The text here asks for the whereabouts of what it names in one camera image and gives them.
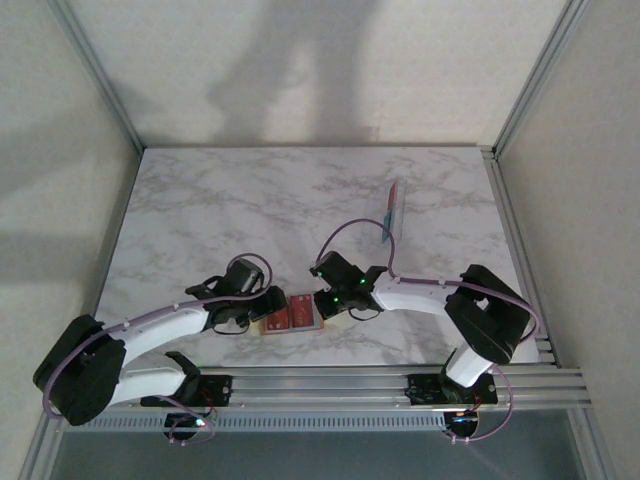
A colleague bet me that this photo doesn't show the brown leather card holder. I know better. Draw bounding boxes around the brown leather card holder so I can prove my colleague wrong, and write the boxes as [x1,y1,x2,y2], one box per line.
[256,293,326,337]

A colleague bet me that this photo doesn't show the clear acrylic card stand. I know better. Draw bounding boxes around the clear acrylic card stand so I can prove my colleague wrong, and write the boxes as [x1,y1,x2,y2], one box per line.
[362,179,409,246]

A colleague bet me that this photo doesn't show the black controller board with LED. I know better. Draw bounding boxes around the black controller board with LED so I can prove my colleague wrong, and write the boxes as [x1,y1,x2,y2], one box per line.
[443,409,482,437]
[163,412,212,435]

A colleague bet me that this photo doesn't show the thin black right gripper cable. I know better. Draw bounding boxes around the thin black right gripper cable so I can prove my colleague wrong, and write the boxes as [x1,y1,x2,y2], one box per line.
[347,305,384,322]

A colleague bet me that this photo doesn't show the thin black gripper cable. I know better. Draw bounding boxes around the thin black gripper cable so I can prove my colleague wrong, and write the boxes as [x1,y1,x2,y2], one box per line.
[347,305,384,322]
[212,317,251,335]

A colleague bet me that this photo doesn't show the thin black left gripper cable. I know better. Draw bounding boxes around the thin black left gripper cable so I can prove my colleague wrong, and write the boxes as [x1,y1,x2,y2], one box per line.
[212,317,251,335]

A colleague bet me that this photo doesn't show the long aluminium base rail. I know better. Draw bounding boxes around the long aluminium base rail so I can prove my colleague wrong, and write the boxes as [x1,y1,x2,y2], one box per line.
[44,366,594,415]

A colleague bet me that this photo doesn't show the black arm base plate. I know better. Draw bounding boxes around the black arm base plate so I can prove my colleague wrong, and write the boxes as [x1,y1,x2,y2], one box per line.
[405,373,501,407]
[139,374,235,407]

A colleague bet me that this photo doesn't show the grey slotted cable duct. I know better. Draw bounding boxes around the grey slotted cable duct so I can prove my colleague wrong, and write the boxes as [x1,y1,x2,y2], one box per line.
[62,412,449,434]

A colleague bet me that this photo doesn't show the aluminium side rail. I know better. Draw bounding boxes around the aluminium side rail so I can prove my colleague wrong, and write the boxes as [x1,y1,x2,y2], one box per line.
[92,147,146,321]
[482,144,557,367]

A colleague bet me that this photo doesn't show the aluminium frame post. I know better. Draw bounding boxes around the aluminium frame post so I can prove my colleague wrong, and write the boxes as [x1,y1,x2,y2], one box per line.
[47,0,146,154]
[491,0,596,156]

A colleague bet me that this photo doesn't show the aluminium frame leg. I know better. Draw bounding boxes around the aluminium frame leg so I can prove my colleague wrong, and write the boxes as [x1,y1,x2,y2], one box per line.
[19,409,69,480]
[569,407,619,480]

